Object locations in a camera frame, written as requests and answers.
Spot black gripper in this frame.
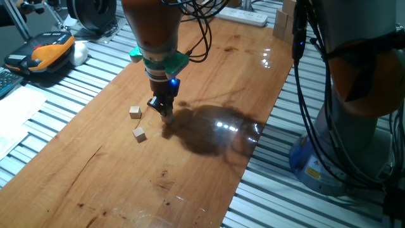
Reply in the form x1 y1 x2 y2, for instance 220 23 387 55
147 79 182 119

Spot black handheld device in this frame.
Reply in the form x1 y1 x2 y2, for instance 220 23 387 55
23 2 45 14

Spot dark sleeved forearm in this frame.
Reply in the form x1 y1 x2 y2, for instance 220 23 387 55
0 4 23 23

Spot person left hand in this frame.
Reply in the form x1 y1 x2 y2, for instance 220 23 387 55
15 0 46 15

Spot white computer mouse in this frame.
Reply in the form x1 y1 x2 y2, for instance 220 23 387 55
68 41 89 67

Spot glossy wooden board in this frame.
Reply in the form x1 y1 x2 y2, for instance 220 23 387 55
0 15 294 228

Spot white power strip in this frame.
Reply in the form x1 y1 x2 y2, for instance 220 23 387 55
218 6 269 28

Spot orange black teach pendant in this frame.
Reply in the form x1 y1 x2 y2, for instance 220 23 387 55
4 31 76 75

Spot large wooden block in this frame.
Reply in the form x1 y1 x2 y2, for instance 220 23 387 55
272 23 286 41
275 8 289 29
283 15 295 45
282 0 297 17

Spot white paper sheets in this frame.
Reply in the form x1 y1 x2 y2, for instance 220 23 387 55
0 85 48 159

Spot black computer keyboard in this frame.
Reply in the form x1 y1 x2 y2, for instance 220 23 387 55
0 68 25 98

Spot grey fan base plate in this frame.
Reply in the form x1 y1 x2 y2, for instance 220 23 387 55
60 14 128 44

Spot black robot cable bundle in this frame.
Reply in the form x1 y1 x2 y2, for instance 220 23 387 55
161 0 405 191

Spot grey metal frame post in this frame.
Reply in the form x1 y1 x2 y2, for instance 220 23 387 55
1 0 33 41

